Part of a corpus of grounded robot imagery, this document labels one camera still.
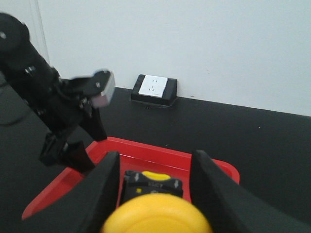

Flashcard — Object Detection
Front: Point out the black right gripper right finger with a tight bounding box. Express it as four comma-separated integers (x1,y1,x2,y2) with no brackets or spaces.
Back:
190,150,311,233

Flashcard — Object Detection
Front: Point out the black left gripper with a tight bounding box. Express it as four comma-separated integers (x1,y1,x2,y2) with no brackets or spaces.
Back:
24,67,107,173

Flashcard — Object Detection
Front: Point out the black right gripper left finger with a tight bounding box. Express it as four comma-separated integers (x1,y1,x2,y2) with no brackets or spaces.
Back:
19,151,120,233

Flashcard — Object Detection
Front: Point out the yellow mushroom push button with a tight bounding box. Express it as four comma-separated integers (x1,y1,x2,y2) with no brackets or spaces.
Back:
101,170,213,233

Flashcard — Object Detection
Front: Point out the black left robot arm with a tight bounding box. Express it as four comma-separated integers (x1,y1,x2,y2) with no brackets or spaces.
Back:
0,13,115,173

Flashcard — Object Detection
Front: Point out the white socket black housing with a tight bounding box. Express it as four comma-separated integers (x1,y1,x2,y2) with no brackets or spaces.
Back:
131,74,178,106

